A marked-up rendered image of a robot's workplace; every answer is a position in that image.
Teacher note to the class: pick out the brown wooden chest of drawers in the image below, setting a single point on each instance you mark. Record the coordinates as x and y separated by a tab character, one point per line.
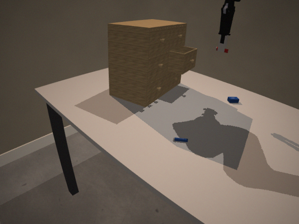
128	58

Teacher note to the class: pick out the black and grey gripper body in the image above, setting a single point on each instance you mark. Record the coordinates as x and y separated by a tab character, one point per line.
230	3

